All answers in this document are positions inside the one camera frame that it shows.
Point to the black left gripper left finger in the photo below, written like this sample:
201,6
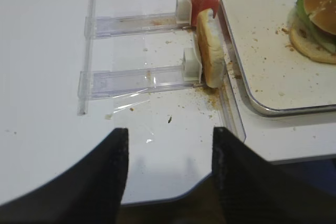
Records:
89,192

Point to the white bread bun slice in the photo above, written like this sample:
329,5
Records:
211,49

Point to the left front clear track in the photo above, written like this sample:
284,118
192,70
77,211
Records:
103,84

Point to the sesame top bun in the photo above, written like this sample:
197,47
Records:
321,13

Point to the bottom bun on tray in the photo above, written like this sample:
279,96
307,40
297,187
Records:
303,42

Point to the green lettuce on burger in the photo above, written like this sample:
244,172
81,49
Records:
324,40

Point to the left front white pusher block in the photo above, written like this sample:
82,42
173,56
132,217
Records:
192,65

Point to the left rear clear track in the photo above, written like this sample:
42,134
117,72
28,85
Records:
106,27

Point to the left rear white pusher block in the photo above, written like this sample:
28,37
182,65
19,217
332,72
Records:
183,11

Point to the white pusher block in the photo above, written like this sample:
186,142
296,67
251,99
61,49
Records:
192,65
183,11

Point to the metal serving tray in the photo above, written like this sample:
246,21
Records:
278,79

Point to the clear track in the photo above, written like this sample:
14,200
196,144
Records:
106,27
103,84

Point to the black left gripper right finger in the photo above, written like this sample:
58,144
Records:
252,190

